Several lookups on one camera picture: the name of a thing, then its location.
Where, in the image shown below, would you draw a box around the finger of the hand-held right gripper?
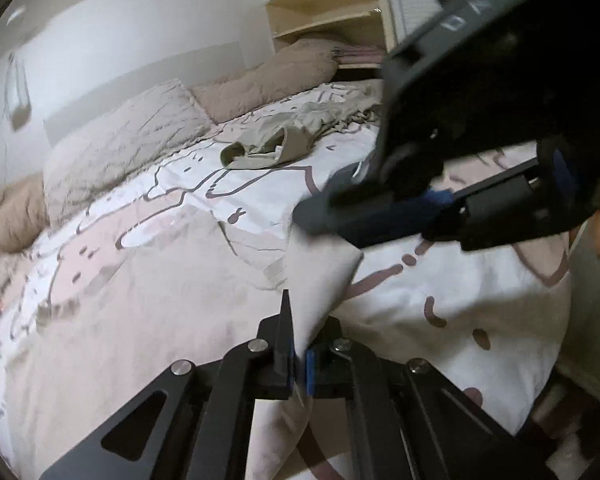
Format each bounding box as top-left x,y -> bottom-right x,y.
422,137 -> 597,253
294,161 -> 457,249

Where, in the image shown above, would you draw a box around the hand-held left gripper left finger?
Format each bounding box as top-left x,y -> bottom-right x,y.
40,289 -> 297,480

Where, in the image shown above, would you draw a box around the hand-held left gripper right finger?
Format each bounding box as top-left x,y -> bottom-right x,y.
305,316 -> 556,480

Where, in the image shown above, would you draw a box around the beige garment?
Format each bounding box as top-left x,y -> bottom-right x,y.
0,210 -> 363,480

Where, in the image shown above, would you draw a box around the printed white pink blanket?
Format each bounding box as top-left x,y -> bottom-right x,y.
0,77 -> 576,480

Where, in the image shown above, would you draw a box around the crumpled grey-green cloth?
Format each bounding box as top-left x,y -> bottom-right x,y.
280,82 -> 383,136

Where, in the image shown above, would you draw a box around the khaki pants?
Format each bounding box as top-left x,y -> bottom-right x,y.
220,117 -> 323,171

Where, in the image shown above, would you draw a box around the folded pink cloth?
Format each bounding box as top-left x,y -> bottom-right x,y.
332,44 -> 387,63

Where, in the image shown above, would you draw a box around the cream shelf unit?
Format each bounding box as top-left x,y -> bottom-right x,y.
265,0 -> 398,68

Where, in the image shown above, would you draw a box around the fluffy beige pillow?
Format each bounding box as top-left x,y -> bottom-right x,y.
42,80 -> 221,228

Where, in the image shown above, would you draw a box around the white wall-hung device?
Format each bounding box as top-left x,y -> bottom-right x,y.
5,50 -> 33,131

